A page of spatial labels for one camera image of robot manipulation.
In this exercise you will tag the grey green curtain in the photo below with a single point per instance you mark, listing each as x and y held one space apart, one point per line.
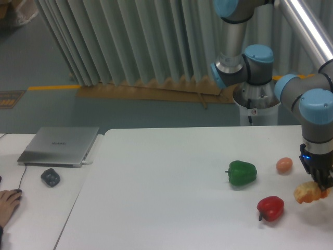
136 42

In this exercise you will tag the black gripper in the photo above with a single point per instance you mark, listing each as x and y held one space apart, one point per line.
319 166

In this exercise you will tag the green bell pepper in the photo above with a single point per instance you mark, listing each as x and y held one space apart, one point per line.
241 173

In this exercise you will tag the black computer mouse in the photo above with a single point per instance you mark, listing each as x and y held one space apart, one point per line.
17 195

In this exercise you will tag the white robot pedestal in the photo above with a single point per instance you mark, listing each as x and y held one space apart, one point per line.
258 105

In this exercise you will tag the brown egg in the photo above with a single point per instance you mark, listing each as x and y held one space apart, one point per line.
284 165

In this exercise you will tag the silver closed laptop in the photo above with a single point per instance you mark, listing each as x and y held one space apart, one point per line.
59 146

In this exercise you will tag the small black plastic tray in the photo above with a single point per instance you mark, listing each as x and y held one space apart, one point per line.
50 177

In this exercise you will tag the orange bread piece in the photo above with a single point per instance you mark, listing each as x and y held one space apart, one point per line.
308 192

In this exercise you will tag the dark sleeved forearm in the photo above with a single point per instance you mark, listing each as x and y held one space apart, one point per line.
1 235

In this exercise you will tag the flat brown cardboard sheet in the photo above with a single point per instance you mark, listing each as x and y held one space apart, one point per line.
203 92

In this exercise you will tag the red bell pepper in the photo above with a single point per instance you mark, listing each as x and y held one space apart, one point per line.
270 208

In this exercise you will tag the person hand on mouse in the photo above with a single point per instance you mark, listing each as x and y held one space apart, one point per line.
8 206

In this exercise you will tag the white laptop cable plug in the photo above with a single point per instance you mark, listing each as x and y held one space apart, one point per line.
86 162

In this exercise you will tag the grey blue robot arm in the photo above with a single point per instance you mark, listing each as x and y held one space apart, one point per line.
309 99

